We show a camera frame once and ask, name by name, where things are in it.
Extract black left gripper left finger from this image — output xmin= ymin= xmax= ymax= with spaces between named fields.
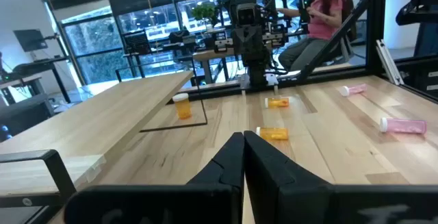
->
xmin=64 ymin=132 xmax=245 ymax=224

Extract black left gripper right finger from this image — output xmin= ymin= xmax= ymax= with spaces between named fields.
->
xmin=244 ymin=131 xmax=438 ymax=224

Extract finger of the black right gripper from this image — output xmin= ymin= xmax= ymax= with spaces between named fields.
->
xmin=241 ymin=27 xmax=253 ymax=56
xmin=251 ymin=27 xmax=263 ymax=56

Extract small orange medicine bottle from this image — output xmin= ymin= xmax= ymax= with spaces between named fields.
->
xmin=255 ymin=126 xmax=289 ymax=141
xmin=263 ymin=97 xmax=290 ymax=109

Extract large orange medicine bottle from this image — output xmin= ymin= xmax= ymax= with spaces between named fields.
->
xmin=172 ymin=92 xmax=193 ymax=121

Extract pink medicine bottle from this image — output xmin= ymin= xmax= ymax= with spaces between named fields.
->
xmin=339 ymin=84 xmax=368 ymax=97
xmin=379 ymin=116 xmax=427 ymax=135

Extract black monitor on arm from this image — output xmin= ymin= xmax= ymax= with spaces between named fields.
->
xmin=12 ymin=28 xmax=61 ymax=53

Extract wooden shelf black metal legs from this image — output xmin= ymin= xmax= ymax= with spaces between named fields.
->
xmin=0 ymin=58 xmax=209 ymax=218

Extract light wooden desk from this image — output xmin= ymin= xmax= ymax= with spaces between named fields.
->
xmin=192 ymin=47 xmax=240 ymax=84

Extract green potted office plant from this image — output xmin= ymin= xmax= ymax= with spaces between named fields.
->
xmin=190 ymin=3 xmax=216 ymax=33

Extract person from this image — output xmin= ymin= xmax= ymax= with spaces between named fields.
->
xmin=276 ymin=0 xmax=353 ymax=73

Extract black desktop monitor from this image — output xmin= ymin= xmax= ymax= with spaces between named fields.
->
xmin=122 ymin=30 xmax=151 ymax=55

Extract silver aluminium extrusion bar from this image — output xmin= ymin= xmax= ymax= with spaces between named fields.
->
xmin=375 ymin=38 xmax=405 ymax=86

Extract black standing desk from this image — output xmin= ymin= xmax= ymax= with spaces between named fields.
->
xmin=12 ymin=56 xmax=73 ymax=103

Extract black computer tower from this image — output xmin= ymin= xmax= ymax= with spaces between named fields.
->
xmin=0 ymin=92 xmax=55 ymax=142

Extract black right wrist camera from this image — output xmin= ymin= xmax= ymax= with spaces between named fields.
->
xmin=234 ymin=3 xmax=258 ymax=26

